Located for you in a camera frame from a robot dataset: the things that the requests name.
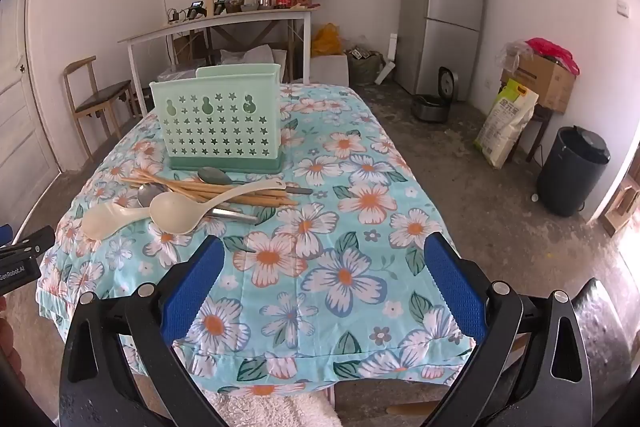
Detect yellow and white rice bag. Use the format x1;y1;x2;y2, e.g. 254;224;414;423
474;78;540;170

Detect cream plastic rice spoon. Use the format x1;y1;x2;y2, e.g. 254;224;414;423
81;201;154;241

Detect white table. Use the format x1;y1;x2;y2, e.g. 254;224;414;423
118;6;314;118

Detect white door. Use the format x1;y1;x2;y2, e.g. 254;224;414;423
0;0;62;220

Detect black rice cooker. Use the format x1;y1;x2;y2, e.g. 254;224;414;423
411;67;460;124

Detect steel spoon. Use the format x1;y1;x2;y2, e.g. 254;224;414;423
136;183;261;226

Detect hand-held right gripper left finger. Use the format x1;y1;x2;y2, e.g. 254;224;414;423
60;234;231;427

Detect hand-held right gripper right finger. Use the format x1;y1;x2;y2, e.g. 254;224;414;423
420;232;596;427

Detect large cardboard box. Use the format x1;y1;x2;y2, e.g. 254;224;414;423
501;52;576;115

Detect white box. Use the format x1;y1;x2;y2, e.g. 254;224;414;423
310;54;350;85

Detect silver refrigerator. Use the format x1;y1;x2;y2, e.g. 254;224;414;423
394;0;489;102

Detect yellow plastic bag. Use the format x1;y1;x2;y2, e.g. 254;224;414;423
311;23;346;56

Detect pile of wooden chopsticks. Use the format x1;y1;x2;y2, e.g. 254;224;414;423
120;172;301;208

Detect cream plastic ladle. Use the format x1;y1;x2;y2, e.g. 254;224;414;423
149;179;287;236

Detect dark wooden stool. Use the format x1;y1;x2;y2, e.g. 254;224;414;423
525;104;552;164

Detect green plastic utensil holder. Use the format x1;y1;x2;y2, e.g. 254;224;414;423
150;63;284;172

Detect olive green bag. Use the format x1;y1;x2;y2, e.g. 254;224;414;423
347;49;386;84

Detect floral blanket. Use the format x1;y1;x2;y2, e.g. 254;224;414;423
35;82;478;395

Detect red plastic bag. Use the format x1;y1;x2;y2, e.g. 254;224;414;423
525;38;581;76

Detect white plastic panel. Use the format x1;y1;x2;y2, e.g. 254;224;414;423
375;33;399;85

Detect black trash bin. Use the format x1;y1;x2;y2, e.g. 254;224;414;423
536;126;612;218

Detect wooden chair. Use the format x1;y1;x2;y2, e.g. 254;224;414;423
63;56;139;158

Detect grey-green spoon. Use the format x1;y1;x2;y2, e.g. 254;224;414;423
197;167;314;196

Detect white fluffy rug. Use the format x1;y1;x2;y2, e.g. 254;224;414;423
202;387;343;427

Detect white plastic bag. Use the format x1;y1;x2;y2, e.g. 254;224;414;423
220;46;289;68

